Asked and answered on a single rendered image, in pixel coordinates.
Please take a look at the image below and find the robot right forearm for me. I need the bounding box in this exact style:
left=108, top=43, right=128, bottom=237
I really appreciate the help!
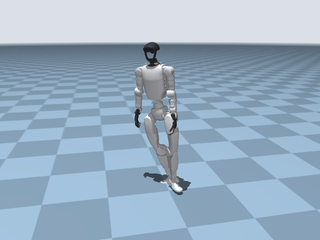
left=134, top=91, right=143, bottom=113

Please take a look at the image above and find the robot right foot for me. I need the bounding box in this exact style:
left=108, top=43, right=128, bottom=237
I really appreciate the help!
left=160, top=177, right=180, bottom=184

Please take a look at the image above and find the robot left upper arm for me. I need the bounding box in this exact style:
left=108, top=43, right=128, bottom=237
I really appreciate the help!
left=162, top=66, right=175, bottom=98

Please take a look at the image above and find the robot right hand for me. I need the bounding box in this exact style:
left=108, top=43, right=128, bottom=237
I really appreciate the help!
left=134, top=109, right=141, bottom=128

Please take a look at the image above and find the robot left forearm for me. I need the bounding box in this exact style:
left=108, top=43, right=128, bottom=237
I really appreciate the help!
left=169, top=90, right=178, bottom=118

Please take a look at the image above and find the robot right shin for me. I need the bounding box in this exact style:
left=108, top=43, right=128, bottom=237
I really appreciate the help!
left=156, top=145, right=171, bottom=179

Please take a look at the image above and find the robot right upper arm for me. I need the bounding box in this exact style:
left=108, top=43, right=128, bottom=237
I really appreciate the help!
left=134, top=66, right=144, bottom=96

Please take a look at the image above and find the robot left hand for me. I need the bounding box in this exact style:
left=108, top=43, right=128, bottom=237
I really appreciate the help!
left=169, top=113, right=178, bottom=135

